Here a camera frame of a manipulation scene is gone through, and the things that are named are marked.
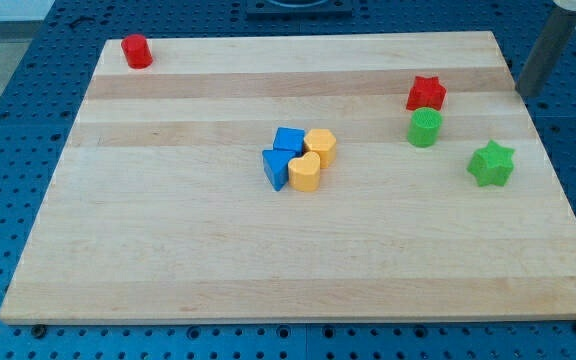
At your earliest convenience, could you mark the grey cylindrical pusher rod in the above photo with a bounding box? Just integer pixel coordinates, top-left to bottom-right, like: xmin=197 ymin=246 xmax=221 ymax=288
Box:
xmin=516 ymin=5 xmax=576 ymax=97

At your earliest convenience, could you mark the red star block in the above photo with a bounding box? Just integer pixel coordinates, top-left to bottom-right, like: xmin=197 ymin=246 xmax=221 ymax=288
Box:
xmin=406 ymin=76 xmax=447 ymax=111

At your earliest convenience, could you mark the green star block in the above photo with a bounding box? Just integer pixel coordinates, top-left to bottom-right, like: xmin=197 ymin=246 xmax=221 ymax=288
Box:
xmin=467 ymin=140 xmax=515 ymax=187

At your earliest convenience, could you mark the green cylinder block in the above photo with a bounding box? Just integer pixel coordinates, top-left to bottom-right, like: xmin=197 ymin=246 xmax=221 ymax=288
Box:
xmin=407 ymin=107 xmax=443 ymax=148

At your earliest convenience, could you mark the wooden board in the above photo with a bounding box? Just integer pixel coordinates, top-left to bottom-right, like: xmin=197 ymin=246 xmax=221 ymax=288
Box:
xmin=0 ymin=31 xmax=576 ymax=325

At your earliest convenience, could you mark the yellow hexagon block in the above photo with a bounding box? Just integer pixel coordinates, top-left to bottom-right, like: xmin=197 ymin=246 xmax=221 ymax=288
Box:
xmin=303 ymin=129 xmax=337 ymax=169

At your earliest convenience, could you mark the blue cube block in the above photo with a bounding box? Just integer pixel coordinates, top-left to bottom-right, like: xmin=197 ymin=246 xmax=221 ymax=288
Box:
xmin=273 ymin=127 xmax=305 ymax=156

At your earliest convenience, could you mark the yellow heart block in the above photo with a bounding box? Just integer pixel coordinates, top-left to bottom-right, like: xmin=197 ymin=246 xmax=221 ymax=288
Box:
xmin=288 ymin=151 xmax=321 ymax=192

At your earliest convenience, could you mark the blue triangle block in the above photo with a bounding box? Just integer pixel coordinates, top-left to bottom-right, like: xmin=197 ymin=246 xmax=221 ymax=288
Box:
xmin=262 ymin=149 xmax=296 ymax=191

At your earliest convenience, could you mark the red cylinder block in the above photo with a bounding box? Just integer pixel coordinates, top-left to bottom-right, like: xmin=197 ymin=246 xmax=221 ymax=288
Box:
xmin=121 ymin=34 xmax=153 ymax=69

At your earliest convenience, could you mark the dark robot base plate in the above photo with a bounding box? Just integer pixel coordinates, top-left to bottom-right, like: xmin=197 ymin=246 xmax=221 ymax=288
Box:
xmin=244 ymin=0 xmax=354 ymax=17

